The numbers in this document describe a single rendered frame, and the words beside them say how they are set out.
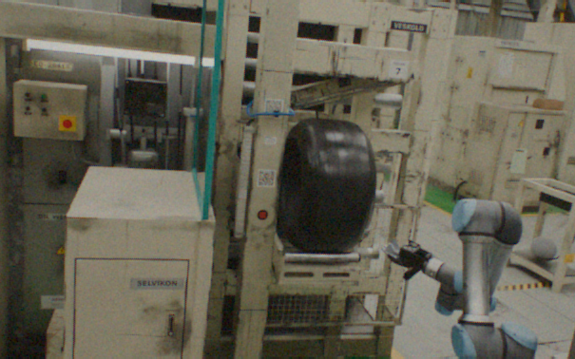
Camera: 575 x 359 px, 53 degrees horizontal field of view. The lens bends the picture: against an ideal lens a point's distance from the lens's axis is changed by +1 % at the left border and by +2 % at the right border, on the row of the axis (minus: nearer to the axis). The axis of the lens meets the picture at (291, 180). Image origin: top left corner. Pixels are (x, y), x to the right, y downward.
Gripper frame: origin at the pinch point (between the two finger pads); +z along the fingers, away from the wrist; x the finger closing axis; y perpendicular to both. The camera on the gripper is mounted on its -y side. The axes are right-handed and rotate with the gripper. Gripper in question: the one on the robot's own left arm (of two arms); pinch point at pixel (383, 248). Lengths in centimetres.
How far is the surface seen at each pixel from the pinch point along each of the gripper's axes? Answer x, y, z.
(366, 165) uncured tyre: -4.4, 31.3, 14.8
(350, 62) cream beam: -41, 55, 50
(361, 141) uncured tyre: -10.6, 37.0, 21.8
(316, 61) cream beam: -29, 56, 60
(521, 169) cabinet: -455, -197, 67
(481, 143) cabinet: -443, -175, 115
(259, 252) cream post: 26, -10, 44
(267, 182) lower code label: 17, 19, 48
